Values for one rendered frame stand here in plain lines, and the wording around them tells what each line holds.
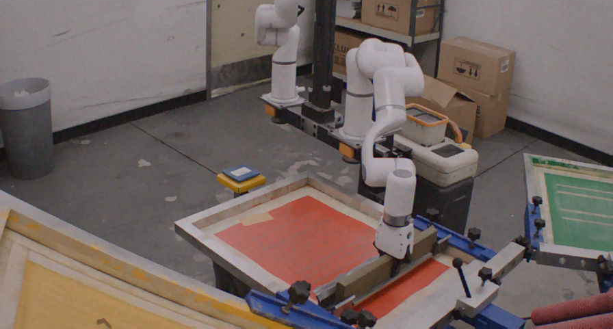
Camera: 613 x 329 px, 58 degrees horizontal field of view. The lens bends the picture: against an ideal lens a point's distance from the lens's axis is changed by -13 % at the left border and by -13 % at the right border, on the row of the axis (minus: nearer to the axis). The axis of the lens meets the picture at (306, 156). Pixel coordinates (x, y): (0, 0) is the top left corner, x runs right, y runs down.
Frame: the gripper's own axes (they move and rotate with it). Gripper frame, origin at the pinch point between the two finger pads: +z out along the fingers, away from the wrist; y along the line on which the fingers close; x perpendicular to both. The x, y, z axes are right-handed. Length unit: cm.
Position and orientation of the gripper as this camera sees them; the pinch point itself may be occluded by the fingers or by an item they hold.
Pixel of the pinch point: (389, 267)
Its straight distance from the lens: 172.7
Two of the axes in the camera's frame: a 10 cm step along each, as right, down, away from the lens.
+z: -0.4, 9.1, 4.2
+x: -7.1, 2.6, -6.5
